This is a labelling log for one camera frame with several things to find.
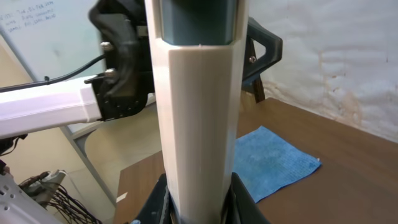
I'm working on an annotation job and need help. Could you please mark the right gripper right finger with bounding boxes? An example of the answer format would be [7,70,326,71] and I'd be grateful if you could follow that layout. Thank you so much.
[222,172,271,224]

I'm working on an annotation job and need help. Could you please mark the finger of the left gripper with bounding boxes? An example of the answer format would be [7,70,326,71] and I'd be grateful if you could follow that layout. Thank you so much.
[241,17,284,104]

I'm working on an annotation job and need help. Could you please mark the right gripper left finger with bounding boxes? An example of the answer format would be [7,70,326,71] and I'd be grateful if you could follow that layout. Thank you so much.
[132,173,172,224]

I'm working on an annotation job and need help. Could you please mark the white pipette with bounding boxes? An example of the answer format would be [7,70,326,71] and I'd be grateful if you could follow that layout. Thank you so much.
[144,0,249,224]

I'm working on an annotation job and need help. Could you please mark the blue cloth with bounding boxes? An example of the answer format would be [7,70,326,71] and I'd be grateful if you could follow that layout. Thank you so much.
[232,125,323,203]

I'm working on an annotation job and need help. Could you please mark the whiteboard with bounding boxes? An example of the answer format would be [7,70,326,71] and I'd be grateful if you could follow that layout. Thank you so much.
[0,0,156,206]

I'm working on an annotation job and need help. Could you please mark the black cable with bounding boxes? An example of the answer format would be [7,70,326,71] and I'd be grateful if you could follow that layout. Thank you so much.
[0,54,106,93]

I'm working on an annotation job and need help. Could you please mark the bundle of dark wires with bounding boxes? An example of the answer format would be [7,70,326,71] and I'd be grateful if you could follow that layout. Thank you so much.
[18,169,104,224]

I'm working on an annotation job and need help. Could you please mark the grey perforated metal frame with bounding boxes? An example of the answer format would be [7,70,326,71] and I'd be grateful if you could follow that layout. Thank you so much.
[0,172,60,224]

